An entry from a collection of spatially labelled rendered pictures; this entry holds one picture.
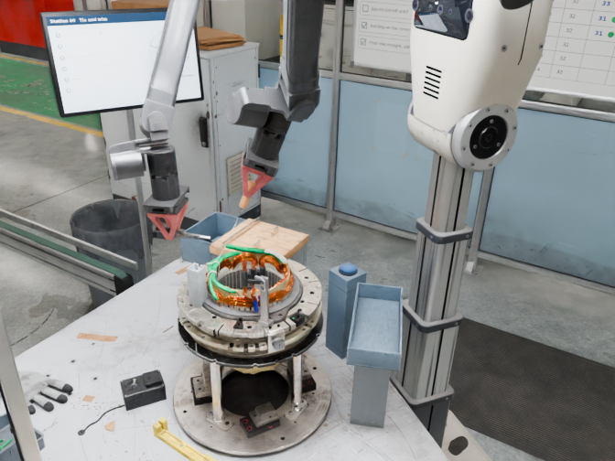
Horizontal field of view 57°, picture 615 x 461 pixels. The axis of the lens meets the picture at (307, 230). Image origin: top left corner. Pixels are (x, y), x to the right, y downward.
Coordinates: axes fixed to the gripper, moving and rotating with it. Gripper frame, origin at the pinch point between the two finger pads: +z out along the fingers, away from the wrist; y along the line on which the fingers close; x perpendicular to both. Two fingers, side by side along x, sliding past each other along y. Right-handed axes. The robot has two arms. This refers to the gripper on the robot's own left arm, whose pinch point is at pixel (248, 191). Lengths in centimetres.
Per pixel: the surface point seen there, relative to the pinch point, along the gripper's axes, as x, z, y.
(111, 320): -20, 69, -28
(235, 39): -5, 31, -244
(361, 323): 34.0, 20.1, 5.7
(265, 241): 13.2, 26.1, -25.9
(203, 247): -1.8, 34.0, -26.6
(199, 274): -3.9, 18.4, 6.8
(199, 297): -2.5, 23.4, 7.8
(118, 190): -49, 166, -264
